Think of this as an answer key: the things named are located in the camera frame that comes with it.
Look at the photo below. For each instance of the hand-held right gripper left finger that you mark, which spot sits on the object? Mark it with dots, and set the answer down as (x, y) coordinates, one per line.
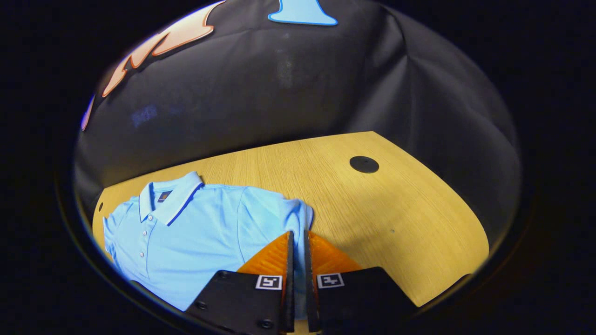
(242, 298)

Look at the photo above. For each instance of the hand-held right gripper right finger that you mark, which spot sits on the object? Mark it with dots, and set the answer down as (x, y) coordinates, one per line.
(358, 298)

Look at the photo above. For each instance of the light blue polo T-shirt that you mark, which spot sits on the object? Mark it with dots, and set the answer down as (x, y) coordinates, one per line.
(195, 237)

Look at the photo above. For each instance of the black backdrop cloth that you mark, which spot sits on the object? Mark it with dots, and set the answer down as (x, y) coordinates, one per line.
(279, 83)

